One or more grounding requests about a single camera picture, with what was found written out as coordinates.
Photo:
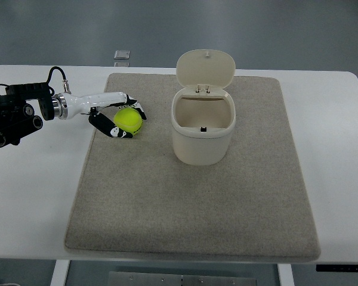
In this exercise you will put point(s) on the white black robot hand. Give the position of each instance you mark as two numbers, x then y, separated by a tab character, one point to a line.
91	105

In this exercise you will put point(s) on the yellow tennis ball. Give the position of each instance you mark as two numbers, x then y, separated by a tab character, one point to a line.
129	120

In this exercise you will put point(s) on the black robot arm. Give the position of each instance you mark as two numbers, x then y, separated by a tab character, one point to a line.
23	109

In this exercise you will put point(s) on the metal floor socket plate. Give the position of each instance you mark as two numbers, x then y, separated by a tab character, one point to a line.
121	54

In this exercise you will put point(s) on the grey felt mat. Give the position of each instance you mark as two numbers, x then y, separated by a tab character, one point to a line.
136	196

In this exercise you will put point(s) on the beige lidded plastic bin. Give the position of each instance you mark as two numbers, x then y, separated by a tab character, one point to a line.
203	114

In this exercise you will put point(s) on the white table leg left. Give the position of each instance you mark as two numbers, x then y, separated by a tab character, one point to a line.
60	272

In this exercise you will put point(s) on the white table leg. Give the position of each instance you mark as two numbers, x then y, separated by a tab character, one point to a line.
60	272
285	275

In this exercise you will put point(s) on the white table leg right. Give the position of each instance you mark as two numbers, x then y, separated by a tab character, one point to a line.
285	275

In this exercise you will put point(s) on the black table control panel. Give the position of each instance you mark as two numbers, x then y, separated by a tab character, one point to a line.
337	268

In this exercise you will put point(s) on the grey metal base plate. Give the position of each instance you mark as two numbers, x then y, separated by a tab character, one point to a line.
164	279

